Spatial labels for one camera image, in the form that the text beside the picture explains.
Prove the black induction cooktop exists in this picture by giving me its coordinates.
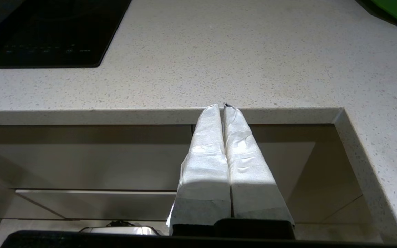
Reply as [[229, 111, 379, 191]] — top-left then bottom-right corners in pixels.
[[0, 0, 132, 68]]

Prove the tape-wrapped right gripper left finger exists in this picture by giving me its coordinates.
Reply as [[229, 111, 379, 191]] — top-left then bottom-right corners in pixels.
[[166, 103, 232, 237]]

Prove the grey robot chassis cover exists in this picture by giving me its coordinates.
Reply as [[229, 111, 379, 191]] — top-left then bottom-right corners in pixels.
[[80, 220, 159, 237]]

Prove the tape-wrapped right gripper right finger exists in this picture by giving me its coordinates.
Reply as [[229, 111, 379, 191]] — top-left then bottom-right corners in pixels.
[[216, 103, 295, 239]]

